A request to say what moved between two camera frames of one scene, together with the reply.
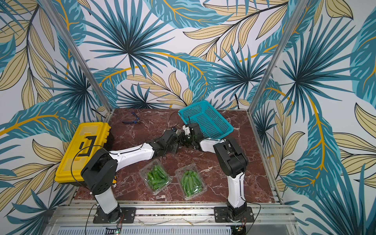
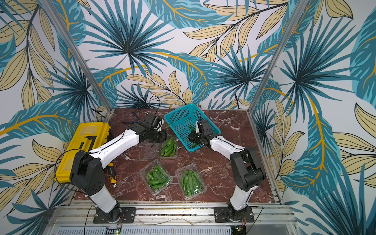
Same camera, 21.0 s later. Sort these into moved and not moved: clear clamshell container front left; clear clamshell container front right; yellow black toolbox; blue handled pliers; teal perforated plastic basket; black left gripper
Moved: black left gripper; teal perforated plastic basket
Not moved: blue handled pliers; clear clamshell container front right; yellow black toolbox; clear clamshell container front left
